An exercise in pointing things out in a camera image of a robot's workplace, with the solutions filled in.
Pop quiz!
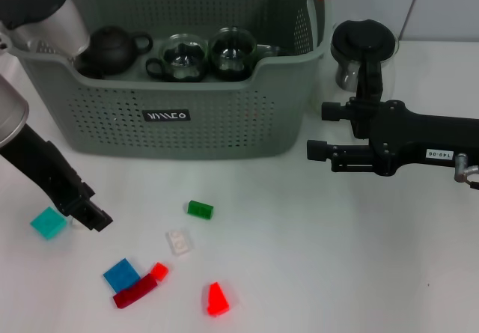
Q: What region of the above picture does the right gripper cable connector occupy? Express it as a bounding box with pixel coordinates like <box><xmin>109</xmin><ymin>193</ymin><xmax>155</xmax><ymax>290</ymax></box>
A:
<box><xmin>454</xmin><ymin>152</ymin><xmax>479</xmax><ymax>192</ymax></box>

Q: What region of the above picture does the clear white toy brick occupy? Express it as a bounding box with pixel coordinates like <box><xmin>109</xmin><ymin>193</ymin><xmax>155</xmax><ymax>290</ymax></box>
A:
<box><xmin>165</xmin><ymin>227</ymin><xmax>195</xmax><ymax>257</ymax></box>

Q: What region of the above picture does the small orange-red toy brick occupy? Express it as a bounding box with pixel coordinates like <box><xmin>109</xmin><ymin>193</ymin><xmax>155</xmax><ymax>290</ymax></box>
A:
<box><xmin>150</xmin><ymin>261</ymin><xmax>170</xmax><ymax>281</ymax></box>

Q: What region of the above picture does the glass carafe black lid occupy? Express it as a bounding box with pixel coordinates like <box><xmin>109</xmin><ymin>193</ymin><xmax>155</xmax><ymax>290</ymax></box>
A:
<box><xmin>308</xmin><ymin>18</ymin><xmax>400</xmax><ymax>124</ymax></box>

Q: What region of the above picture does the black clay teapot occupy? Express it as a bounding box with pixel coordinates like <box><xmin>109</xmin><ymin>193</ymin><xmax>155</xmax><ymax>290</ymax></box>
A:
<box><xmin>74</xmin><ymin>25</ymin><xmax>154</xmax><ymax>76</ymax></box>

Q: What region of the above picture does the grey perforated storage bin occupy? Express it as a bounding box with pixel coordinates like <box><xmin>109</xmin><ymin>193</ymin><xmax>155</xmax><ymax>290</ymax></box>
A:
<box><xmin>7</xmin><ymin>0</ymin><xmax>334</xmax><ymax>161</ymax></box>

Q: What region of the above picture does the red sloped toy brick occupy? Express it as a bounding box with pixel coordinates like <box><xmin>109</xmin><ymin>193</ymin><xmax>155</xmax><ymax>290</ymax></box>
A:
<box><xmin>204</xmin><ymin>281</ymin><xmax>231</xmax><ymax>318</ymax></box>

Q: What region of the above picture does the blue toy brick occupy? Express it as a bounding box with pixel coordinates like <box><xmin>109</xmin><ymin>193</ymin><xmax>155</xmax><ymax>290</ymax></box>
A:
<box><xmin>103</xmin><ymin>257</ymin><xmax>140</xmax><ymax>291</ymax></box>

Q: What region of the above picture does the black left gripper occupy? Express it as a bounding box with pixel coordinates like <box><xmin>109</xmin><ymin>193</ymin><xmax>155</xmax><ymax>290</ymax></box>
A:
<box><xmin>0</xmin><ymin>123</ymin><xmax>114</xmax><ymax>233</ymax></box>

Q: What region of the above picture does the teal toy brick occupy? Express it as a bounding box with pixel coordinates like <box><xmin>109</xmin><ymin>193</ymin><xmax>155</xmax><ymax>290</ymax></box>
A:
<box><xmin>29</xmin><ymin>206</ymin><xmax>68</xmax><ymax>241</ymax></box>

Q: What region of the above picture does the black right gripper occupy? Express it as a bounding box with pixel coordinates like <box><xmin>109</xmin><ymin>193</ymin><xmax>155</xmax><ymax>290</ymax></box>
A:
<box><xmin>306</xmin><ymin>97</ymin><xmax>479</xmax><ymax>177</ymax></box>

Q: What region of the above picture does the green toy brick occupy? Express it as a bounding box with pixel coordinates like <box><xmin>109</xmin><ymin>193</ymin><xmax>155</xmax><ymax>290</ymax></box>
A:
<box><xmin>186</xmin><ymin>200</ymin><xmax>215</xmax><ymax>220</ymax></box>

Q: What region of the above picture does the dark red long brick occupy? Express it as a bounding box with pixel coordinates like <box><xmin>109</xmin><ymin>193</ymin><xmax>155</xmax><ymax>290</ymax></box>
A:
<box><xmin>112</xmin><ymin>274</ymin><xmax>157</xmax><ymax>308</ymax></box>

